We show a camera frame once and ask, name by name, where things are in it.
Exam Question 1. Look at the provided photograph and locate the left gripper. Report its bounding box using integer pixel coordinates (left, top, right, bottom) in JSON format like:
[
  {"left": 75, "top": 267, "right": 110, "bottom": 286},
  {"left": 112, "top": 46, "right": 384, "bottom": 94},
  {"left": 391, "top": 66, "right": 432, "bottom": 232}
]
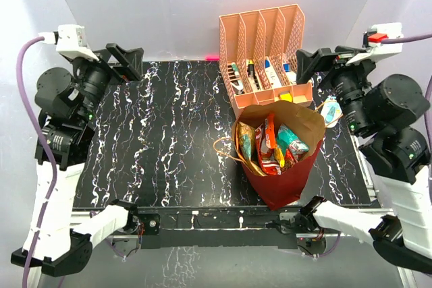
[{"left": 70, "top": 42, "right": 142, "bottom": 123}]

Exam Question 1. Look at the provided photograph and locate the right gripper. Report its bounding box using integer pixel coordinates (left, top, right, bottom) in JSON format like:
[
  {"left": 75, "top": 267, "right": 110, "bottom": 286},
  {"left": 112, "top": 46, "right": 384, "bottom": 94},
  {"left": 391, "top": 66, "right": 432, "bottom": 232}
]
[{"left": 295, "top": 45, "right": 379, "bottom": 135}]

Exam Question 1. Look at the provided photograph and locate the teal snack bag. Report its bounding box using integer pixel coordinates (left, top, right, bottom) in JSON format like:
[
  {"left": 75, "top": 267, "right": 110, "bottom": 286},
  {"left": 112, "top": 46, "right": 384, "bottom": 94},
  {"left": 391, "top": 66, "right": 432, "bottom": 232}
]
[{"left": 276, "top": 124, "right": 309, "bottom": 160}]

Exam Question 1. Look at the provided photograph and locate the red chips bag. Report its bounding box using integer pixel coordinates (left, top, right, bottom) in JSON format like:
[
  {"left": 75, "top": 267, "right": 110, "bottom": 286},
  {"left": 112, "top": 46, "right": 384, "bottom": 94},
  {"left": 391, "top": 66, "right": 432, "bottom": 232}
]
[{"left": 254, "top": 113, "right": 281, "bottom": 175}]

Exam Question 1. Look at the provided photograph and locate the red brown paper bag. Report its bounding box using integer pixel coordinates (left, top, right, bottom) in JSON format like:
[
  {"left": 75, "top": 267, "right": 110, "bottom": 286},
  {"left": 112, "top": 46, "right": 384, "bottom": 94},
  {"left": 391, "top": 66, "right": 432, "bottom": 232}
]
[{"left": 229, "top": 100, "right": 326, "bottom": 210}]

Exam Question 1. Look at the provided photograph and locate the Fox's fruits candy bag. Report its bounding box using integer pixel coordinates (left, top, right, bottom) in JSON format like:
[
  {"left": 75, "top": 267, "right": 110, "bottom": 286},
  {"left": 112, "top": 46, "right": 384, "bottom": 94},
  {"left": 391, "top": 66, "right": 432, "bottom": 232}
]
[{"left": 273, "top": 146, "right": 296, "bottom": 170}]

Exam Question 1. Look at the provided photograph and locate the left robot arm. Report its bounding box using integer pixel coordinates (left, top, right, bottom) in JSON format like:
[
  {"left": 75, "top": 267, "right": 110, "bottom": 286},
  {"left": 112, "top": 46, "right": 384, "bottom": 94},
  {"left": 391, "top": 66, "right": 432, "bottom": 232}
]
[{"left": 11, "top": 43, "right": 144, "bottom": 277}]

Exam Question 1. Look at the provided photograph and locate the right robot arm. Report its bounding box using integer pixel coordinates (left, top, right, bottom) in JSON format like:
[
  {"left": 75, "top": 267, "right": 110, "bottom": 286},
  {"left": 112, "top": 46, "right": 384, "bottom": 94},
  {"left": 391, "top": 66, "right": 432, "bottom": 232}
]
[{"left": 296, "top": 46, "right": 431, "bottom": 274}]

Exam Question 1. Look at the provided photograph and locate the gold snack bag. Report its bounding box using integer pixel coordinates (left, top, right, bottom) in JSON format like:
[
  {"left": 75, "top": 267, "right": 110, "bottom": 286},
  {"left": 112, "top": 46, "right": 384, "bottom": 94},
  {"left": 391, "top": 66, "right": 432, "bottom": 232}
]
[{"left": 236, "top": 121, "right": 263, "bottom": 176}]

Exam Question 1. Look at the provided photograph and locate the yellow grey small box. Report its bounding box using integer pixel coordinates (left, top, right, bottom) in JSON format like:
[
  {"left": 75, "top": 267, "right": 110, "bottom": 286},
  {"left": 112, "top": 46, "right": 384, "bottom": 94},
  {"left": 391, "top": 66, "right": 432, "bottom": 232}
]
[{"left": 279, "top": 91, "right": 293, "bottom": 103}]

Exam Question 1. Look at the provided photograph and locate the white blue box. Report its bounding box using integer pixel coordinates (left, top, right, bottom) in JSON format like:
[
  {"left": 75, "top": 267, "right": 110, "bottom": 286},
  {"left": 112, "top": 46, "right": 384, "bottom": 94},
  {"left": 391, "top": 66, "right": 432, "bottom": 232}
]
[{"left": 265, "top": 57, "right": 282, "bottom": 88}]

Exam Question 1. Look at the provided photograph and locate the light blue packaged item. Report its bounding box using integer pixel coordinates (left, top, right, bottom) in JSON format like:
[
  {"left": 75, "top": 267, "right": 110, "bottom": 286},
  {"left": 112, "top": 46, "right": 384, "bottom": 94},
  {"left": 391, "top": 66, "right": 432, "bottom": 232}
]
[{"left": 315, "top": 96, "right": 343, "bottom": 128}]

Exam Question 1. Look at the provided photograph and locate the peach plastic file organizer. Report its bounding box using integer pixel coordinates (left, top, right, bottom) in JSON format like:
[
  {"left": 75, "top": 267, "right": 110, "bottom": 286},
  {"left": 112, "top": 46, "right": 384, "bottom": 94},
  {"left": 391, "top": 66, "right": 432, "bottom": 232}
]
[{"left": 219, "top": 4, "right": 313, "bottom": 116}]

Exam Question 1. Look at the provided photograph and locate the black yellow marker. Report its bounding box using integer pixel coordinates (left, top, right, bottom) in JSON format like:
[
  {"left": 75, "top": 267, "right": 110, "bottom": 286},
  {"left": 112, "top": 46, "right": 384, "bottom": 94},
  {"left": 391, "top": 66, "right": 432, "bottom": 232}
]
[{"left": 246, "top": 59, "right": 258, "bottom": 92}]

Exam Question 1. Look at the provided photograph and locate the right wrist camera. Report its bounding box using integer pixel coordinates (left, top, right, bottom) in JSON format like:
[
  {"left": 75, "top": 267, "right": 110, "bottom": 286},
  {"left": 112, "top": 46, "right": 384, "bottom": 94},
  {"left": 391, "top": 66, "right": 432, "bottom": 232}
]
[{"left": 346, "top": 22, "right": 403, "bottom": 66}]

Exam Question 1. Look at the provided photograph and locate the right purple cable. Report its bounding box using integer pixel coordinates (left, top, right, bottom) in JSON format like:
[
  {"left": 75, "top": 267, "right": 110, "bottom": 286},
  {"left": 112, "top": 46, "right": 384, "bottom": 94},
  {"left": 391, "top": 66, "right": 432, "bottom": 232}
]
[{"left": 381, "top": 31, "right": 432, "bottom": 46}]

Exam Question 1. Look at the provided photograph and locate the purple cable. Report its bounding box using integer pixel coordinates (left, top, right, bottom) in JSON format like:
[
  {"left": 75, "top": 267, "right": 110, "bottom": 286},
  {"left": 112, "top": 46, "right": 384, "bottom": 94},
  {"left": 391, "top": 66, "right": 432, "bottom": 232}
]
[
  {"left": 16, "top": 35, "right": 65, "bottom": 288},
  {"left": 381, "top": 31, "right": 432, "bottom": 46}
]

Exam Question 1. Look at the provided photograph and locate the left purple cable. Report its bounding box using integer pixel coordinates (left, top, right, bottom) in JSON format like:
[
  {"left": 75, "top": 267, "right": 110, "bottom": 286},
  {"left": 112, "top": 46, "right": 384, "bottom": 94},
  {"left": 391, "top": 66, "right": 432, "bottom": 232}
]
[{"left": 16, "top": 35, "right": 65, "bottom": 288}]

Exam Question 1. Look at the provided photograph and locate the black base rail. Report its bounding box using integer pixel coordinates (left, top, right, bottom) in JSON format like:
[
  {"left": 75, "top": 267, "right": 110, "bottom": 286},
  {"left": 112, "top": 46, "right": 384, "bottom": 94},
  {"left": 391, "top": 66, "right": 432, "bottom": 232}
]
[{"left": 138, "top": 206, "right": 323, "bottom": 249}]

